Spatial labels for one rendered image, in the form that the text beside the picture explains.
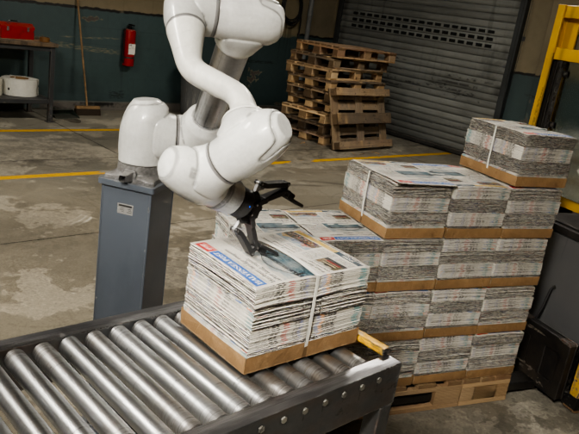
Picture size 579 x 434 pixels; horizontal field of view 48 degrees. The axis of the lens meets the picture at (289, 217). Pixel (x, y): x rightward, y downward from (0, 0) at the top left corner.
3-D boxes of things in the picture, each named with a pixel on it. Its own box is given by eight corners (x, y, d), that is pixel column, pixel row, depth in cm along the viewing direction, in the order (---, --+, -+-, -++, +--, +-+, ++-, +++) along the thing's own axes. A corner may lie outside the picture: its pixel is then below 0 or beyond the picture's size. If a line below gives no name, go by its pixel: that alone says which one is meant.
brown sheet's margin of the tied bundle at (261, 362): (228, 311, 182) (230, 297, 181) (295, 360, 162) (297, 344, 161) (178, 321, 172) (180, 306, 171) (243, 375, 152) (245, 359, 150)
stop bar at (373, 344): (282, 290, 203) (283, 284, 203) (390, 353, 174) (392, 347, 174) (274, 292, 201) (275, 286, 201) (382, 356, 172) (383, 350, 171)
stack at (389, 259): (192, 385, 290) (214, 206, 265) (412, 363, 338) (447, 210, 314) (219, 439, 256) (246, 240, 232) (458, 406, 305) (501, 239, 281)
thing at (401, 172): (351, 160, 280) (351, 158, 279) (406, 163, 292) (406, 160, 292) (398, 185, 249) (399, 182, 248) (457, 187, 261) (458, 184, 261)
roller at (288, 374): (189, 309, 184) (193, 323, 186) (303, 393, 152) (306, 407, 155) (202, 300, 186) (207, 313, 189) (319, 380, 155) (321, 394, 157)
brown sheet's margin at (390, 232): (338, 207, 288) (339, 198, 287) (392, 208, 301) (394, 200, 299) (384, 238, 256) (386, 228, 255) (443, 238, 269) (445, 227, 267)
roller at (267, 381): (168, 316, 179) (175, 328, 182) (282, 403, 148) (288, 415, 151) (182, 304, 182) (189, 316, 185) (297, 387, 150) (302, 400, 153)
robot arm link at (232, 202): (194, 201, 150) (212, 209, 154) (218, 213, 143) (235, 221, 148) (213, 165, 150) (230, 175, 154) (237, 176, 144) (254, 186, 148)
